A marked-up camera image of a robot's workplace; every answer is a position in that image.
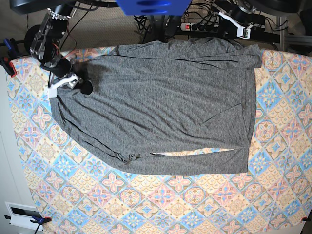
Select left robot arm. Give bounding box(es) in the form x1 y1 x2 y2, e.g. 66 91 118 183
214 0 265 39

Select white power strip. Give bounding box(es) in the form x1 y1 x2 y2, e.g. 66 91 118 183
176 22 229 35

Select clamp bottom right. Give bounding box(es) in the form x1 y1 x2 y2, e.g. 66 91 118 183
301 217 311 222

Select grey t-shirt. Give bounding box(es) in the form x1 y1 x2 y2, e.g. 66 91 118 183
50 38 262 175

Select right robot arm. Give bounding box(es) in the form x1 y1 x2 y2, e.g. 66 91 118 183
29 4 93 98

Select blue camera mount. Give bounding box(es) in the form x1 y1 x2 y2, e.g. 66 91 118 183
116 0 192 16

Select red black clamp left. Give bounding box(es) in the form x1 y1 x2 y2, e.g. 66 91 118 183
0 38 19 77

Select patterned tablecloth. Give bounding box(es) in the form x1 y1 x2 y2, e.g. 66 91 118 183
6 50 312 234

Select white wall outlet box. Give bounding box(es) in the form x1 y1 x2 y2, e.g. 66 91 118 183
5 202 41 231

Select black round stool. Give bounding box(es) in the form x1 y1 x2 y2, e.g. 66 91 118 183
24 24 40 53

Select blue clamp bottom left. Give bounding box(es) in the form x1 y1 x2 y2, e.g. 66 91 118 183
4 214 52 226

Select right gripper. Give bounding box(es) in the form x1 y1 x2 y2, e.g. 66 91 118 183
46 63 93 98

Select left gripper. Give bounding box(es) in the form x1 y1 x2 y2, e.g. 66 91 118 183
218 10 254 39

